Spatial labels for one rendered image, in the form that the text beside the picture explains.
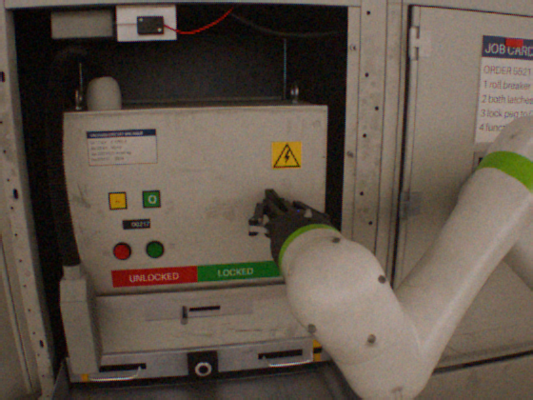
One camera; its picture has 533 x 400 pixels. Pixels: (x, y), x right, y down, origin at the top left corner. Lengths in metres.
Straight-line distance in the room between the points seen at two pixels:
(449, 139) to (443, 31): 0.20
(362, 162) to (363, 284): 0.45
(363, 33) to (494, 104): 0.30
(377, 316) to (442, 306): 0.12
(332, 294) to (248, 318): 0.51
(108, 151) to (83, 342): 0.33
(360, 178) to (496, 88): 0.32
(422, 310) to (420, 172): 0.40
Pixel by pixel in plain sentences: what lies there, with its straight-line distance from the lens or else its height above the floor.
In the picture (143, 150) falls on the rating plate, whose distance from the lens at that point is 0.84.
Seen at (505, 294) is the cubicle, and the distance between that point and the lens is 1.16.
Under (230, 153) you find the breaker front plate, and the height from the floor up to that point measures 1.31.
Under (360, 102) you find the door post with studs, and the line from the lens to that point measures 0.88.
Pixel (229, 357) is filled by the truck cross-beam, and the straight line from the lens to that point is 1.00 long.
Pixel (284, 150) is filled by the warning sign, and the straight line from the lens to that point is 0.86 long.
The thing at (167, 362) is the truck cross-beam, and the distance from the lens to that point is 0.99.
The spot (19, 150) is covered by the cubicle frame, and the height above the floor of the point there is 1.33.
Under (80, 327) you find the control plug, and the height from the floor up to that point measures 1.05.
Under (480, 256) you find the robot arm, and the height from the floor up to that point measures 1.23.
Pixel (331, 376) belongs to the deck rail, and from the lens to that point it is 1.03.
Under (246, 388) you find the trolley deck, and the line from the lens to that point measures 1.00.
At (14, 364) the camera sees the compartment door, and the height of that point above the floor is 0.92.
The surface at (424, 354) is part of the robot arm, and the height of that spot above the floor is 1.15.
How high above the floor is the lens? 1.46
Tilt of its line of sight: 16 degrees down
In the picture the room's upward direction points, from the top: straight up
